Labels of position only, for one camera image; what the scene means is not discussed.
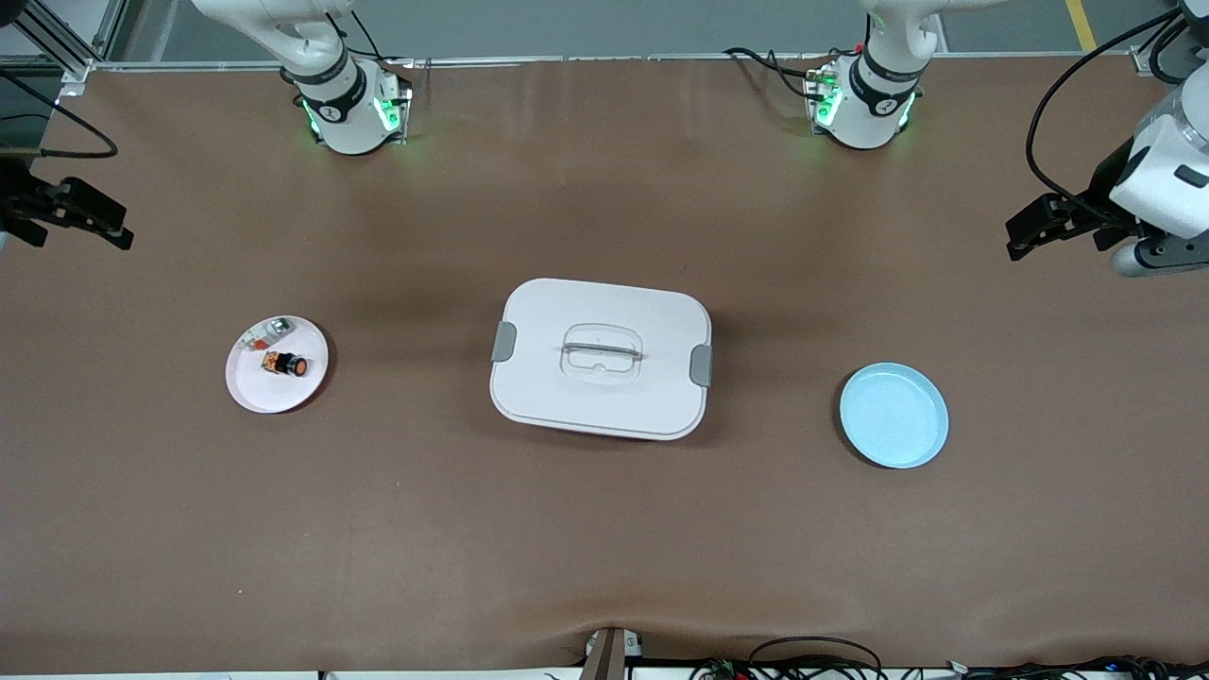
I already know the white lidded storage box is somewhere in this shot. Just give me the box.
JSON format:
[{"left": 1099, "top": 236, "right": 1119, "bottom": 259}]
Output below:
[{"left": 489, "top": 278, "right": 714, "bottom": 442}]

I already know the black looped table edge cable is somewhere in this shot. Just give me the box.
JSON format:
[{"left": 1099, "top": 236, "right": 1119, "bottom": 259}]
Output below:
[{"left": 746, "top": 637, "right": 885, "bottom": 680}]

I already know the pink round plate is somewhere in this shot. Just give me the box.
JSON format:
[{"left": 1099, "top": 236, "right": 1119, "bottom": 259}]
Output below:
[{"left": 225, "top": 315, "right": 331, "bottom": 415}]

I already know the long black left arm cable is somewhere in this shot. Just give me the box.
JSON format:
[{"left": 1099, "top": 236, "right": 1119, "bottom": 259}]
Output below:
[{"left": 1026, "top": 5, "right": 1186, "bottom": 204}]

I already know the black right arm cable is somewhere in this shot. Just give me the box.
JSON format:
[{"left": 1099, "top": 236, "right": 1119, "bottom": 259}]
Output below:
[{"left": 0, "top": 71, "right": 120, "bottom": 160}]

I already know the aluminium frame with diagonal brace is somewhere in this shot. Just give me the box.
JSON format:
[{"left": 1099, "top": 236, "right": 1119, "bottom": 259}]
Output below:
[{"left": 0, "top": 0, "right": 128, "bottom": 84}]

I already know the front camera mount bracket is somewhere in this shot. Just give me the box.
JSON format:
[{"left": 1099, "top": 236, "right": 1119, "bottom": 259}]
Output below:
[{"left": 578, "top": 626, "right": 645, "bottom": 680}]

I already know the black base cable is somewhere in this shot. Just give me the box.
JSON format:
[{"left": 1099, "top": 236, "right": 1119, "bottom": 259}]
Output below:
[
  {"left": 723, "top": 45, "right": 827, "bottom": 101},
  {"left": 326, "top": 8, "right": 388, "bottom": 63}
]

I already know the black cable bundle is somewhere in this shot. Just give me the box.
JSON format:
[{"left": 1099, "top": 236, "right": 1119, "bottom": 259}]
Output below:
[{"left": 945, "top": 654, "right": 1209, "bottom": 680}]

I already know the aluminium frame corner post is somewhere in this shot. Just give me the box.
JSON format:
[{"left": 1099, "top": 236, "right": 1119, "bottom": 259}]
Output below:
[{"left": 1132, "top": 0, "right": 1209, "bottom": 77}]

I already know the black left base cable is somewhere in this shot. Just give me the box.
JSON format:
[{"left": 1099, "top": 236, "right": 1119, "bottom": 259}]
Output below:
[{"left": 723, "top": 45, "right": 827, "bottom": 101}]

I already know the short black looped cable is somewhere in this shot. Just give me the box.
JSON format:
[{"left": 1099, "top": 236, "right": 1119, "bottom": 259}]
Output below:
[{"left": 1148, "top": 0, "right": 1209, "bottom": 86}]

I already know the black right base cable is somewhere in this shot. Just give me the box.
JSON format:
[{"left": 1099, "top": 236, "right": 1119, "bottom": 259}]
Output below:
[{"left": 326, "top": 8, "right": 388, "bottom": 63}]

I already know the light blue round plate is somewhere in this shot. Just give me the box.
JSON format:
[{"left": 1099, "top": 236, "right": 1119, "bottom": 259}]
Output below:
[{"left": 839, "top": 363, "right": 950, "bottom": 470}]

